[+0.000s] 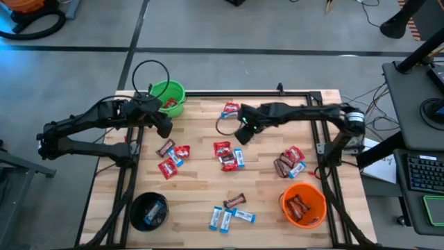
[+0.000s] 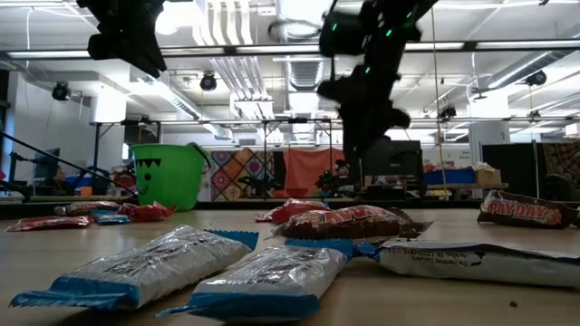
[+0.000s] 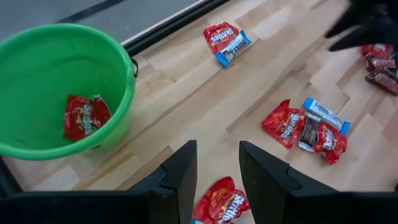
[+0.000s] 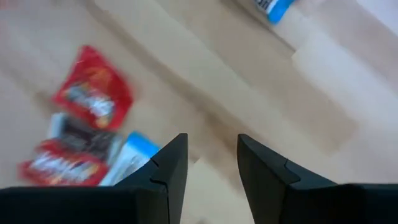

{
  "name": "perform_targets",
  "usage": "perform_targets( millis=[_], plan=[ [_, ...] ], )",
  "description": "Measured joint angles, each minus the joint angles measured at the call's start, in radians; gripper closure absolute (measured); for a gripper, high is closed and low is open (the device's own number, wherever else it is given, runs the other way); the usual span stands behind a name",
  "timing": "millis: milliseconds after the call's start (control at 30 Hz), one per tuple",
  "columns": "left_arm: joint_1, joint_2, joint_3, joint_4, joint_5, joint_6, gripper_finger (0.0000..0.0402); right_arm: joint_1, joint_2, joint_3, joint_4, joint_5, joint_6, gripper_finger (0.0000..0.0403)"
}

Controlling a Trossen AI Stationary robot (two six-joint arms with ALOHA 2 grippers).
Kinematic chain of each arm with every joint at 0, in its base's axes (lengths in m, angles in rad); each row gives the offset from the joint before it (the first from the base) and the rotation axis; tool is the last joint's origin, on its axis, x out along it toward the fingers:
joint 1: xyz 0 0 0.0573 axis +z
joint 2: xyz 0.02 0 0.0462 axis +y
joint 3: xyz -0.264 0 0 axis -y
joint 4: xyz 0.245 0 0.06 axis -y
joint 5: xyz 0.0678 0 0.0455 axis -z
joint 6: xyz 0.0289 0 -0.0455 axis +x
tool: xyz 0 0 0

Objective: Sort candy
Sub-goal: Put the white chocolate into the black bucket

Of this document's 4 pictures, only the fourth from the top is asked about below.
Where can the blue white candy bar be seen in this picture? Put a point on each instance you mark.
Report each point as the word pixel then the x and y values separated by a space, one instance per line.
pixel 130 155
pixel 276 9

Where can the brown candy bar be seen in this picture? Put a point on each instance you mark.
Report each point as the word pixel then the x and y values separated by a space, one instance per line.
pixel 84 138

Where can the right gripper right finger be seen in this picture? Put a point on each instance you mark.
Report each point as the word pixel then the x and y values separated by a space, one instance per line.
pixel 273 193

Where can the red candy packet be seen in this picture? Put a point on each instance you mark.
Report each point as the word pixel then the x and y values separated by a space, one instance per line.
pixel 93 90
pixel 62 169

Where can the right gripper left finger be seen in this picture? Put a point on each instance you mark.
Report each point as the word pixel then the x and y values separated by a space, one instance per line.
pixel 164 193

